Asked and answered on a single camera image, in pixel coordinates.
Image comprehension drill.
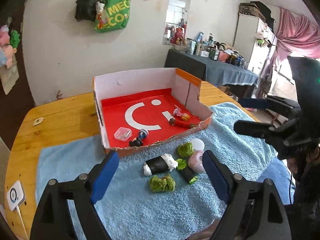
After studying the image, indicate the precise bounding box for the pink round device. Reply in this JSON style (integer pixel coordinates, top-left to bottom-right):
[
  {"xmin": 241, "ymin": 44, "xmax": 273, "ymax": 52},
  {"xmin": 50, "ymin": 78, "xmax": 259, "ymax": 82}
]
[{"xmin": 188, "ymin": 151, "xmax": 205, "ymax": 174}]

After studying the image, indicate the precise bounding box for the white round lid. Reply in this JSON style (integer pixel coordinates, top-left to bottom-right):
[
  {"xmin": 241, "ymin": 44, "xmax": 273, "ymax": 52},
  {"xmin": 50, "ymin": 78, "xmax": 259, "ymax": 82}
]
[{"xmin": 190, "ymin": 138, "xmax": 205, "ymax": 152}]

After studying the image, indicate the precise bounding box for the green fuzzy ball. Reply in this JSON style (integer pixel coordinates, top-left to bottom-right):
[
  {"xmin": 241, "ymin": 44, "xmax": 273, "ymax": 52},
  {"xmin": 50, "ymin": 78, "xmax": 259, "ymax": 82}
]
[{"xmin": 177, "ymin": 142, "xmax": 194, "ymax": 158}]

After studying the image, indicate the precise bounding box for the clear small plastic box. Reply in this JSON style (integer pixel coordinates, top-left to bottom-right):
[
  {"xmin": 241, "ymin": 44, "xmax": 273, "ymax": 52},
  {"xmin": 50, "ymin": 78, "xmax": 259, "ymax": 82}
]
[{"xmin": 114, "ymin": 127, "xmax": 132, "ymax": 142}]

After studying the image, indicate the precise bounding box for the blue black figurine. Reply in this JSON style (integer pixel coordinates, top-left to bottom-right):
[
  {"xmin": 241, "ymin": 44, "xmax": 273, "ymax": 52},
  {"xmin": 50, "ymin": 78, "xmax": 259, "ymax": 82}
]
[{"xmin": 129, "ymin": 129, "xmax": 149, "ymax": 147}]

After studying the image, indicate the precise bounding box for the green fuzzy clump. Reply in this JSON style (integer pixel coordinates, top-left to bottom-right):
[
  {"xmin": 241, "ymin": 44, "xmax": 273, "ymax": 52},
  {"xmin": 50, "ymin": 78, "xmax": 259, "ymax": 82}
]
[{"xmin": 149, "ymin": 174, "xmax": 176, "ymax": 192}]

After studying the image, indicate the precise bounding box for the black white sock roll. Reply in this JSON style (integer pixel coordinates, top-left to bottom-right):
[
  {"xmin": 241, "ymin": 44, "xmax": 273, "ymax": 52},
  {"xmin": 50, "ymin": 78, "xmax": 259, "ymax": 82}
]
[{"xmin": 143, "ymin": 154, "xmax": 178, "ymax": 177}]

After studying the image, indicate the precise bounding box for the yellow cartoon boy figurine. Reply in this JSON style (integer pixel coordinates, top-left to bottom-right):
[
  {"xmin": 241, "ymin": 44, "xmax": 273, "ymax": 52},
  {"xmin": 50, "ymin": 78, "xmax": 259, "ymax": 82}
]
[{"xmin": 181, "ymin": 113, "xmax": 190, "ymax": 121}]

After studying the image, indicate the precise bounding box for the pink cartoon figurine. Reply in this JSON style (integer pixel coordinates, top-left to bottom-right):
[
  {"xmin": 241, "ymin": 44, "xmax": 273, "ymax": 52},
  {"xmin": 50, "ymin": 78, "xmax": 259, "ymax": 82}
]
[{"xmin": 173, "ymin": 105, "xmax": 183, "ymax": 117}]

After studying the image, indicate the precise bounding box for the table with blue cloth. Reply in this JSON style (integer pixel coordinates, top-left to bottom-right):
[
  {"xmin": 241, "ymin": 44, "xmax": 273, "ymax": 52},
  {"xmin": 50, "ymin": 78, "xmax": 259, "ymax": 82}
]
[{"xmin": 164, "ymin": 49, "xmax": 258, "ymax": 98}]

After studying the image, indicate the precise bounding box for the light blue towel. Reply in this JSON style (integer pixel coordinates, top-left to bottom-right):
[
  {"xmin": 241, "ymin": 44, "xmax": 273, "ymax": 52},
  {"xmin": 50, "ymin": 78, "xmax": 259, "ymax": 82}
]
[{"xmin": 35, "ymin": 102, "xmax": 295, "ymax": 239}]

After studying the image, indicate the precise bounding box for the white refrigerator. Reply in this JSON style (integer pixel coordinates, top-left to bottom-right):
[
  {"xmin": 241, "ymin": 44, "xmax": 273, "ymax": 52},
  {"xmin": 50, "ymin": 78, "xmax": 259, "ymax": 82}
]
[{"xmin": 233, "ymin": 14, "xmax": 277, "ymax": 76}]

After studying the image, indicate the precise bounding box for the orange cardboard box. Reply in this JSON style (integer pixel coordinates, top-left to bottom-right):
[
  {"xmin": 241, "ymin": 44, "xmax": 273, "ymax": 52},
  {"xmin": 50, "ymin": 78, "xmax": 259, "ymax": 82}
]
[{"xmin": 92, "ymin": 68, "xmax": 213, "ymax": 157}]

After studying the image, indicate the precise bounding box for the pink curtain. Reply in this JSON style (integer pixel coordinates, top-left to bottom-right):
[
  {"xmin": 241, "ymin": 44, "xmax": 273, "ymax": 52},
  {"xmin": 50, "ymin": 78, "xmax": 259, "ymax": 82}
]
[{"xmin": 257, "ymin": 8, "xmax": 319, "ymax": 100}]

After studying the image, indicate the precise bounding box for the white charger device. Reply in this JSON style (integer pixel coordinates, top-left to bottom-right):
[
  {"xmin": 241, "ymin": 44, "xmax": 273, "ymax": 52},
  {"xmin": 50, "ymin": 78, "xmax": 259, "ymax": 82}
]
[{"xmin": 6, "ymin": 180, "xmax": 26, "ymax": 211}]

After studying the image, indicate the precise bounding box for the small wooden tag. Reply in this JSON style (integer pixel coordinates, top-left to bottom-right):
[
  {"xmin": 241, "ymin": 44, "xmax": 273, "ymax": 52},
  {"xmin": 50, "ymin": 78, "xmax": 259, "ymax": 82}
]
[{"xmin": 34, "ymin": 117, "xmax": 44, "ymax": 126}]

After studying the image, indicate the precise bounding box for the red pink plush doll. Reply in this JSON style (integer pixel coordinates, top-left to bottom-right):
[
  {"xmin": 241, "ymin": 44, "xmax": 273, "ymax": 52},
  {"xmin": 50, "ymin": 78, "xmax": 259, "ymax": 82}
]
[{"xmin": 170, "ymin": 27, "xmax": 185, "ymax": 46}]

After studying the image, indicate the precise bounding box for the green tote bag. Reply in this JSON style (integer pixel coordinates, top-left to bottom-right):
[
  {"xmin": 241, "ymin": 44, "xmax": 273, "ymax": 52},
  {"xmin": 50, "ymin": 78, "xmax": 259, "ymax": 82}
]
[{"xmin": 95, "ymin": 0, "xmax": 131, "ymax": 33}]

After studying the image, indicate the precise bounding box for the peach plush toy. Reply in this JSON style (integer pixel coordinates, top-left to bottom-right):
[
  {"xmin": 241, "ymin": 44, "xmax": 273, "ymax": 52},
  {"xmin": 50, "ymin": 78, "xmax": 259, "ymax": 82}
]
[{"xmin": 0, "ymin": 44, "xmax": 17, "ymax": 69}]

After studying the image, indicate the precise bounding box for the green plush toy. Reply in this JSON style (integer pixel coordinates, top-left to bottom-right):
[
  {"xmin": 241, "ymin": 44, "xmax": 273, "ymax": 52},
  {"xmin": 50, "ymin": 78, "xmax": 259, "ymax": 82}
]
[{"xmin": 10, "ymin": 30, "xmax": 21, "ymax": 49}]

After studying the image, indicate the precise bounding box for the pink plush toy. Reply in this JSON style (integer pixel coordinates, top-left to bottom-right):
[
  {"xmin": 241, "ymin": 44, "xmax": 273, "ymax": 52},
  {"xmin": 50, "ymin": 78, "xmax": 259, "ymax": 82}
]
[{"xmin": 0, "ymin": 25, "xmax": 10, "ymax": 47}]

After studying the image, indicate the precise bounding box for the black hanging bag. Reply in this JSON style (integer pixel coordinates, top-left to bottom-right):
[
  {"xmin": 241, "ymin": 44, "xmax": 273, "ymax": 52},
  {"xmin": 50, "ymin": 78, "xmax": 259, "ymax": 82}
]
[{"xmin": 75, "ymin": 0, "xmax": 99, "ymax": 22}]

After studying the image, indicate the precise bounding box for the white charger cable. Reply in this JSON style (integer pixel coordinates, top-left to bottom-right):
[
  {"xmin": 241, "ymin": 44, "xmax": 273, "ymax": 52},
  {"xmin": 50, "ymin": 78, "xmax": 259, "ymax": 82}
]
[{"xmin": 15, "ymin": 206, "xmax": 30, "ymax": 240}]

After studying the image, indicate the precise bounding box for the wall mirror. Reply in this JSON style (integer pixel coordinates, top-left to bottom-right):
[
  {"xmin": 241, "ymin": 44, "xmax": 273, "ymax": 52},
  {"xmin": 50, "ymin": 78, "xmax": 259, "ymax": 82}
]
[{"xmin": 162, "ymin": 0, "xmax": 191, "ymax": 46}]

